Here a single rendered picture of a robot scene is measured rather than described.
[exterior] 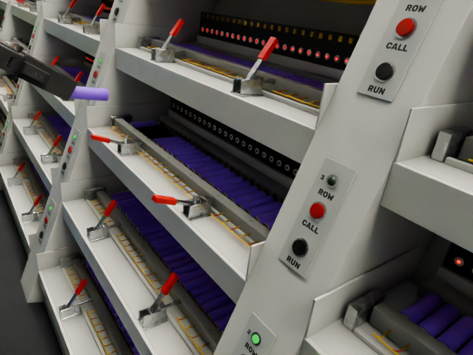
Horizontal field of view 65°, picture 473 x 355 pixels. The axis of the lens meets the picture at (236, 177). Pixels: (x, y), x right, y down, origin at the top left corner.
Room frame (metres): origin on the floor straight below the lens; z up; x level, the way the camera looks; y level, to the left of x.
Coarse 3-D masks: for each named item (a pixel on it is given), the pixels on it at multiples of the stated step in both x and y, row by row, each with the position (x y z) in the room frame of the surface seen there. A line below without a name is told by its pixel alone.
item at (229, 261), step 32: (96, 128) 0.85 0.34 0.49; (192, 128) 0.86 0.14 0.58; (128, 160) 0.70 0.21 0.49; (256, 160) 0.69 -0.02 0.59; (160, 192) 0.60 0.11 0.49; (192, 224) 0.52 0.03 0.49; (192, 256) 0.51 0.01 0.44; (224, 256) 0.45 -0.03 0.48; (256, 256) 0.41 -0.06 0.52; (224, 288) 0.45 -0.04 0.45
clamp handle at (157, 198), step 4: (152, 196) 0.49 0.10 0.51; (156, 196) 0.49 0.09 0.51; (160, 196) 0.50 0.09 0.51; (164, 196) 0.50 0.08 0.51; (156, 200) 0.49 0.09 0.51; (160, 200) 0.49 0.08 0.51; (164, 200) 0.49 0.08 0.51; (168, 200) 0.50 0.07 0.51; (172, 200) 0.50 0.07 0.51; (176, 200) 0.51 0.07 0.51; (180, 200) 0.52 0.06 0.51; (196, 200) 0.53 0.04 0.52; (168, 204) 0.50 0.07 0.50; (172, 204) 0.51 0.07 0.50; (180, 204) 0.52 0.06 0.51; (184, 204) 0.52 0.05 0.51; (188, 204) 0.52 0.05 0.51; (192, 204) 0.53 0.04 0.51
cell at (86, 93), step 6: (78, 90) 0.52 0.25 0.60; (84, 90) 0.53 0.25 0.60; (90, 90) 0.53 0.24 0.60; (96, 90) 0.54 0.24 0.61; (102, 90) 0.55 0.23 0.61; (72, 96) 0.52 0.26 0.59; (78, 96) 0.52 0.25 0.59; (84, 96) 0.53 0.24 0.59; (90, 96) 0.53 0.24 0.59; (96, 96) 0.54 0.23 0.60; (102, 96) 0.55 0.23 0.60; (108, 96) 0.55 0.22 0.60
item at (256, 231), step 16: (128, 128) 0.81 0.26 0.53; (144, 144) 0.74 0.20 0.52; (160, 160) 0.69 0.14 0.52; (176, 160) 0.68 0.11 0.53; (176, 176) 0.64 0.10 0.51; (192, 176) 0.62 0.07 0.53; (208, 192) 0.57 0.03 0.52; (224, 208) 0.54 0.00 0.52; (240, 208) 0.53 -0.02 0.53; (224, 224) 0.51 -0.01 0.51; (240, 224) 0.51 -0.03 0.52; (256, 224) 0.50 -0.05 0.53; (256, 240) 0.49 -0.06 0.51
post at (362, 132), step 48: (384, 0) 0.41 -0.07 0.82; (432, 48) 0.36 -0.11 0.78; (336, 96) 0.41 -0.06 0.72; (432, 96) 0.36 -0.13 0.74; (336, 144) 0.39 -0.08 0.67; (384, 144) 0.36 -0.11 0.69; (288, 192) 0.41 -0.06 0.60; (336, 240) 0.36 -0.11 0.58; (384, 240) 0.39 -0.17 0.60; (288, 288) 0.38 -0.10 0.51; (240, 336) 0.40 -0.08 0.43; (288, 336) 0.36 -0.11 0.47
